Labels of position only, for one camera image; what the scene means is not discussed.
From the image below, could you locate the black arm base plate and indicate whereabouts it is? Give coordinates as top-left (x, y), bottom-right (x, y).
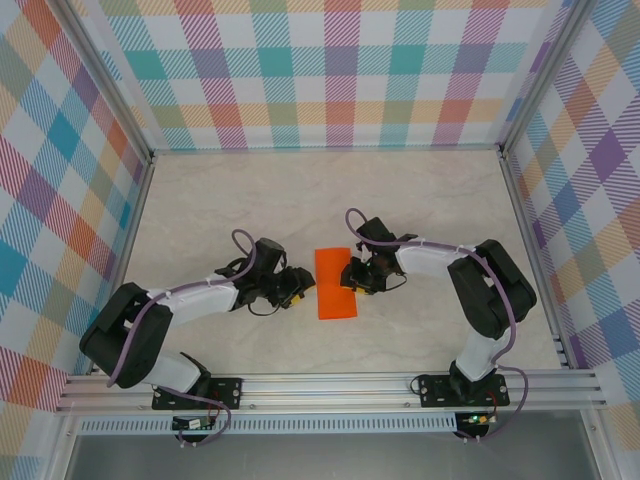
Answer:
top-left (418, 372), bottom-right (510, 409)
top-left (151, 377), bottom-right (245, 411)

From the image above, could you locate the orange paper sheet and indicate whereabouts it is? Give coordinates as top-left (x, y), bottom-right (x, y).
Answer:
top-left (313, 246), bottom-right (361, 321)

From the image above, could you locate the black circuit board white label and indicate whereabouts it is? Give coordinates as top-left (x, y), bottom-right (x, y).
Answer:
top-left (171, 414), bottom-right (217, 432)

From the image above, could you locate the slotted grey cable duct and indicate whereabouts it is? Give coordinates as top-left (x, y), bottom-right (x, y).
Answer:
top-left (79, 412), bottom-right (459, 435)

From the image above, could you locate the small circuit board green light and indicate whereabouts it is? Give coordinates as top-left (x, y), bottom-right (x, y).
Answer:
top-left (462, 412), bottom-right (499, 429)

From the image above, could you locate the grey metal panel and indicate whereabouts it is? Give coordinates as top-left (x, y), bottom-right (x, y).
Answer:
top-left (64, 432), bottom-right (601, 480)

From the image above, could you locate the aluminium frame crossbar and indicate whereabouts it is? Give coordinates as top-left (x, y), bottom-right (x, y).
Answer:
top-left (149, 143), bottom-right (506, 155)

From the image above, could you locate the purple cable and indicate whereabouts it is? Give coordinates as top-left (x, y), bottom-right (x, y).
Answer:
top-left (344, 207), bottom-right (530, 444)
top-left (106, 228), bottom-right (261, 449)

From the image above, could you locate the aluminium side rail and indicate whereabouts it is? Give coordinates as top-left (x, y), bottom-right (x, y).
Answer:
top-left (501, 149), bottom-right (572, 370)
top-left (87, 152), bottom-right (156, 376)

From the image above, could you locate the long aluminium mounting rail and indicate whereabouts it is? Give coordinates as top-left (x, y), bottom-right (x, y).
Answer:
top-left (54, 368), bottom-right (609, 414)

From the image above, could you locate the aluminium frame post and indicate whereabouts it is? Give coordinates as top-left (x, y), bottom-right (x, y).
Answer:
top-left (499, 0), bottom-right (596, 159)
top-left (58, 0), bottom-right (154, 164)

